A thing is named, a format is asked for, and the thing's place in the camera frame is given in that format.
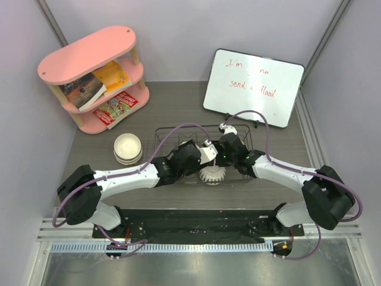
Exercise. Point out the red flower bowl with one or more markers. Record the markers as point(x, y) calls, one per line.
point(128, 163)

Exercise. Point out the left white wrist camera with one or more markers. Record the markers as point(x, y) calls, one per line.
point(208, 152)

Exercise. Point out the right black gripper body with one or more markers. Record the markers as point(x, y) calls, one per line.
point(222, 158)

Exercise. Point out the pink three-tier wooden shelf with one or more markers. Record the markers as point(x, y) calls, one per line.
point(84, 56)

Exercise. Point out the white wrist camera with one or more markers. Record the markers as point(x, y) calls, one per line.
point(227, 129)
point(208, 152)

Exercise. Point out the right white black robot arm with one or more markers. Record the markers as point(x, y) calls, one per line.
point(326, 200)

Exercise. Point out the dark cover book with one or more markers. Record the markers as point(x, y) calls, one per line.
point(83, 91)

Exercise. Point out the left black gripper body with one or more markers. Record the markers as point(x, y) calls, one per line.
point(196, 165)

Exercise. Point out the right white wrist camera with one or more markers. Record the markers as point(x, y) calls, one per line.
point(227, 129)

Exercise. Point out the white bowl with blue stripes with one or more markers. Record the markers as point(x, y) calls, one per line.
point(212, 175)

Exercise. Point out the teal plaid bowl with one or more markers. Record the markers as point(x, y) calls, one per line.
point(127, 145)

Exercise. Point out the white whiteboard with red writing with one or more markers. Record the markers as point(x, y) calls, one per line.
point(253, 87)

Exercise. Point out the yellow cover book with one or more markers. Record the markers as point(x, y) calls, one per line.
point(113, 76)

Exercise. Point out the beige flower bowl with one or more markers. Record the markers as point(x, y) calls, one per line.
point(134, 159)

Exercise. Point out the red colourful cover book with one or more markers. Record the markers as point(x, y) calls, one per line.
point(116, 109)

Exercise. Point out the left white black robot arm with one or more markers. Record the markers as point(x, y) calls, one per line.
point(82, 194)

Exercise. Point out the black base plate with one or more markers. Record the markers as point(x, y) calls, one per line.
point(187, 226)

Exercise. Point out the black wire dish rack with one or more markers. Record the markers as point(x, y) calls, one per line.
point(191, 132)

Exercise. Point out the white slotted cable duct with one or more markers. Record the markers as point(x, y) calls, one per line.
point(106, 247)

